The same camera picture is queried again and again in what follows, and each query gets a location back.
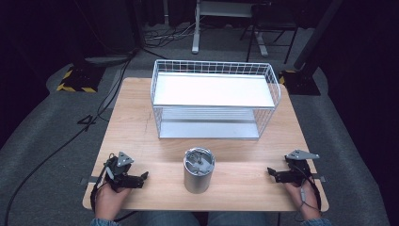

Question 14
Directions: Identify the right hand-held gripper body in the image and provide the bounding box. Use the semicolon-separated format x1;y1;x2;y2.
284;149;321;185

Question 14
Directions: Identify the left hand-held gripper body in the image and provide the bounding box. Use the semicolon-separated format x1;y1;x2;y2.
104;151;136;191

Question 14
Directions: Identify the silver metal tumbler cup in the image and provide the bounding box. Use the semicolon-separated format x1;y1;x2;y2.
183;147;216;195

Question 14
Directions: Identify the white wire two-tier rack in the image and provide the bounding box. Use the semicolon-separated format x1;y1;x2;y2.
150;58;282;140

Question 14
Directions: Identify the person's left hand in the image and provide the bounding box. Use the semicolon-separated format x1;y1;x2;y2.
94;181;133;221

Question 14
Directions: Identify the person's right hand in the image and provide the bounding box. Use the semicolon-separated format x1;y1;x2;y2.
284;181;322;221

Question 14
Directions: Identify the black yellow striped stand base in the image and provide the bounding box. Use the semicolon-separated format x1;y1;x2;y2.
56;63;106;94
278;69;322;97

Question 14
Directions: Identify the black slanted stand pole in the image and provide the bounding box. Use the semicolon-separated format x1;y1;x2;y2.
293;0;344;72

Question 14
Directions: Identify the black chair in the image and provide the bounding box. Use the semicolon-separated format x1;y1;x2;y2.
239;2;299;65

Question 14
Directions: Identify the right hand-held gripper black cable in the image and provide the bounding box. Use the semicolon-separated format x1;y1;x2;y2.
294;162;324;221

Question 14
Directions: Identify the hand-held gripper black cable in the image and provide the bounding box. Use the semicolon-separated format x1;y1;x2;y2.
294;162;324;221
89;153;116;218

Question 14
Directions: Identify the left hand-held gripper black cable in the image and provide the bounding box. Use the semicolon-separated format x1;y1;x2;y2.
89;153;116;218

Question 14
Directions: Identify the long black floor cable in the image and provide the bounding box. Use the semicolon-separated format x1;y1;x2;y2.
3;50;139;226

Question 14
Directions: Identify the bundle of floor cables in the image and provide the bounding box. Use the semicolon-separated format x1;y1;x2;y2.
142;22;197;43

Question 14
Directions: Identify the white desk frame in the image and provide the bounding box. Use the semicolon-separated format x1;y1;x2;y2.
191;0;270;58

